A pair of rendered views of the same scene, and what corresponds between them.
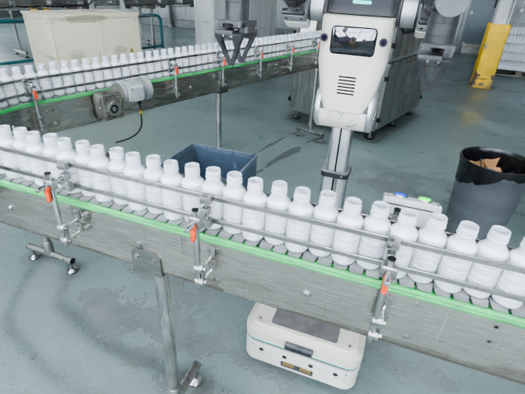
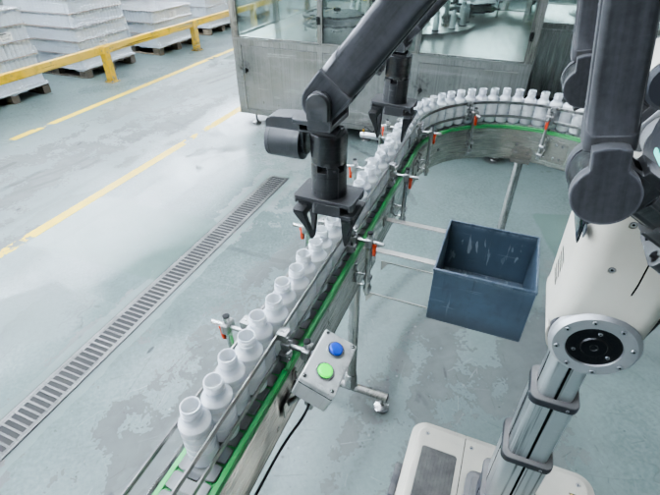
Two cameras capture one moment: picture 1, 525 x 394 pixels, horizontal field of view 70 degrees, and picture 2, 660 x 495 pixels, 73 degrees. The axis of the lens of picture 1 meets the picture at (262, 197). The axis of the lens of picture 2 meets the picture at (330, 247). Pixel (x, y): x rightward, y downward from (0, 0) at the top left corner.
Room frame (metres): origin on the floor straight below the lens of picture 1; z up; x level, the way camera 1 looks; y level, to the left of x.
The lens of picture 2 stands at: (0.88, -0.99, 1.85)
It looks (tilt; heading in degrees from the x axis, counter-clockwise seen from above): 36 degrees down; 93
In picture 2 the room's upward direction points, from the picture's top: straight up
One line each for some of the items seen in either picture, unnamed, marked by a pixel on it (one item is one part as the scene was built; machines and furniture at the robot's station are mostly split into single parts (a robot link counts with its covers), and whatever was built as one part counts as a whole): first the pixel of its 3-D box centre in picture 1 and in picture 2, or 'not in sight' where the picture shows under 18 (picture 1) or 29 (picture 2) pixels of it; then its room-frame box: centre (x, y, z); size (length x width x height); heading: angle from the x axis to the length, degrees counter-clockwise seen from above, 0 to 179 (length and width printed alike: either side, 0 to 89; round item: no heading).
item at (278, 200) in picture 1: (277, 213); (315, 265); (0.80, -0.04, 1.08); 0.06 x 0.06 x 0.17
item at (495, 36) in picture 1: (489, 55); not in sight; (7.44, -4.06, 0.55); 0.40 x 0.40 x 1.10; 71
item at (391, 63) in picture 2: not in sight; (396, 65); (0.98, 0.08, 1.58); 0.07 x 0.06 x 0.07; 161
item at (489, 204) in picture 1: (481, 201); not in sight; (2.29, -1.52, 0.32); 0.45 x 0.45 x 0.64
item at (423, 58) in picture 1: (431, 69); (319, 216); (0.83, -0.34, 1.44); 0.07 x 0.07 x 0.09; 71
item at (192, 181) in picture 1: (193, 193); not in sight; (0.87, 0.18, 1.08); 0.06 x 0.06 x 0.17
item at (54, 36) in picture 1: (91, 64); not in sight; (4.79, 2.19, 0.59); 1.10 x 0.62 x 1.18; 143
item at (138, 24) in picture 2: not in sight; (148, 26); (-2.71, 7.43, 0.33); 1.23 x 1.04 x 0.66; 160
